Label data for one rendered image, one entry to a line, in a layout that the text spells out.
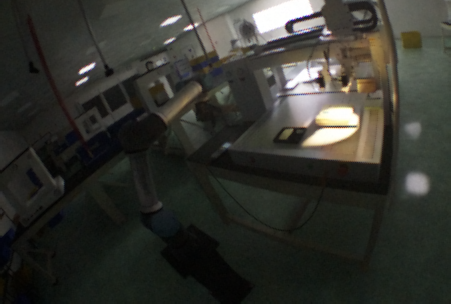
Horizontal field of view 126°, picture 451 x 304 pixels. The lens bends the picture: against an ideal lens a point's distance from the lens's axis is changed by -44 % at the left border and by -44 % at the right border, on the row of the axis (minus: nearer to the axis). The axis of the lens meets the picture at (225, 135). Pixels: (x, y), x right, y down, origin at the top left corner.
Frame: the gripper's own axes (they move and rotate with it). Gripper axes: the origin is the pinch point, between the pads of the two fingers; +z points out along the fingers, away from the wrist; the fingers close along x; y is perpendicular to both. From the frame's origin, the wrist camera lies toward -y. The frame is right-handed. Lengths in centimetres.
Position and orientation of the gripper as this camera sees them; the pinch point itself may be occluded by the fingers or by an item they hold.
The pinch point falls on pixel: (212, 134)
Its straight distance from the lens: 122.8
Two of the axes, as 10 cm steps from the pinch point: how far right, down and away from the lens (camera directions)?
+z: 1.9, 9.5, 2.5
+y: -7.5, 3.0, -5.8
